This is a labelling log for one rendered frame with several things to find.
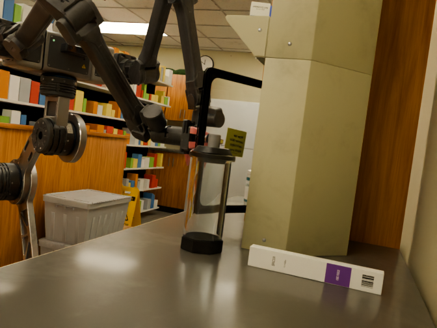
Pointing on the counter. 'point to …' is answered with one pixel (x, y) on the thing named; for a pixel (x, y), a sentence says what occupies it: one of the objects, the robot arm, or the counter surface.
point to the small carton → (259, 9)
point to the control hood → (252, 32)
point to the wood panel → (392, 122)
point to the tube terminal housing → (311, 125)
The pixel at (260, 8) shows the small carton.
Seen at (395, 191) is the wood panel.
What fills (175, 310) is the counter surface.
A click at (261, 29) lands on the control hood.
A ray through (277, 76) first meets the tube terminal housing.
